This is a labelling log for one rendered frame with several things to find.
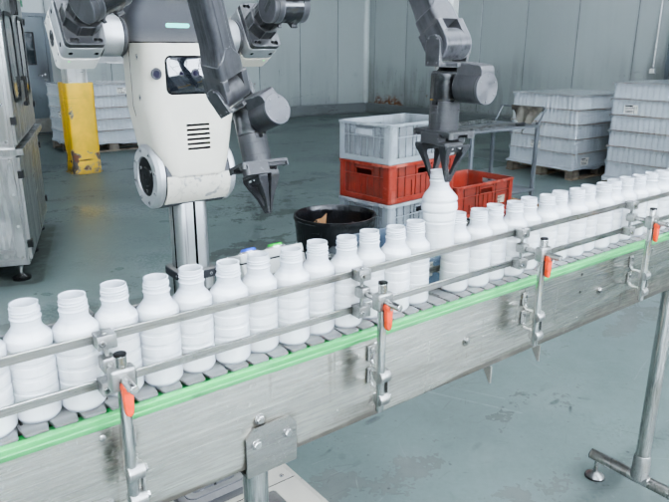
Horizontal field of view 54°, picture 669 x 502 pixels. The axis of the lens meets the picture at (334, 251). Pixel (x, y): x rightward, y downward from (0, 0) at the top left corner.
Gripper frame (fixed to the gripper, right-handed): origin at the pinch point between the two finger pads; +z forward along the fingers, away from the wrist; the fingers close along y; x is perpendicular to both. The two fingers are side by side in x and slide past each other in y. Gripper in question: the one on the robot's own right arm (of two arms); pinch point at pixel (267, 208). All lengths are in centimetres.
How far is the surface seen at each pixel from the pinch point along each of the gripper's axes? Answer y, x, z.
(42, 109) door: 249, 1129, -335
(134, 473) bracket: -41, -21, 34
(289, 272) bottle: -9.4, -18.3, 12.4
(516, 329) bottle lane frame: 49, -13, 37
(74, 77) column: 184, 695, -252
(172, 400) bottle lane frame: -32.6, -16.9, 26.8
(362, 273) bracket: 3.2, -21.4, 15.4
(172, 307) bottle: -30.4, -18.9, 13.4
